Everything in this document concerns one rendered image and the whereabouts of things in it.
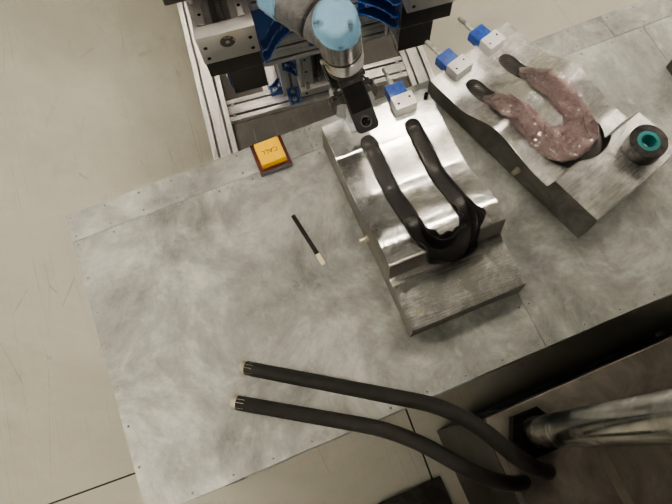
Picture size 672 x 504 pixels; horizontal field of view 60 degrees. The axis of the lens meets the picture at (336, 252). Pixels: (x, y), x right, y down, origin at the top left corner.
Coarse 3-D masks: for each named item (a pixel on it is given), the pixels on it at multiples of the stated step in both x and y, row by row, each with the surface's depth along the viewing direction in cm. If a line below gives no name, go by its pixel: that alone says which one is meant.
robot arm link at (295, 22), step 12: (264, 0) 98; (276, 0) 97; (288, 0) 96; (300, 0) 96; (312, 0) 96; (264, 12) 101; (276, 12) 98; (288, 12) 97; (300, 12) 96; (288, 24) 99; (300, 24) 97
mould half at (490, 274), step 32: (416, 96) 134; (384, 128) 131; (352, 160) 129; (416, 160) 129; (448, 160) 129; (352, 192) 127; (416, 192) 125; (480, 192) 121; (384, 224) 120; (448, 224) 118; (384, 256) 117; (416, 256) 117; (480, 256) 124; (416, 288) 122; (448, 288) 122; (480, 288) 121; (512, 288) 121; (416, 320) 120; (448, 320) 125
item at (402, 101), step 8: (384, 72) 136; (392, 80) 135; (392, 88) 133; (400, 88) 133; (392, 96) 132; (400, 96) 131; (408, 96) 131; (392, 104) 131; (400, 104) 130; (408, 104) 130; (416, 104) 131; (400, 112) 131; (408, 112) 132
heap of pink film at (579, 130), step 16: (528, 80) 135; (544, 80) 131; (560, 80) 130; (496, 96) 133; (512, 96) 131; (560, 96) 129; (576, 96) 130; (512, 112) 129; (528, 112) 127; (560, 112) 131; (576, 112) 130; (528, 128) 127; (544, 128) 129; (560, 128) 130; (576, 128) 128; (592, 128) 130; (544, 144) 128; (560, 144) 128; (576, 144) 127; (592, 144) 129; (560, 160) 128
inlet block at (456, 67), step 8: (432, 48) 141; (448, 48) 140; (440, 56) 139; (448, 56) 139; (456, 56) 139; (464, 56) 138; (440, 64) 140; (448, 64) 137; (456, 64) 137; (464, 64) 137; (472, 64) 137; (448, 72) 138; (456, 72) 136; (464, 72) 138; (456, 80) 138
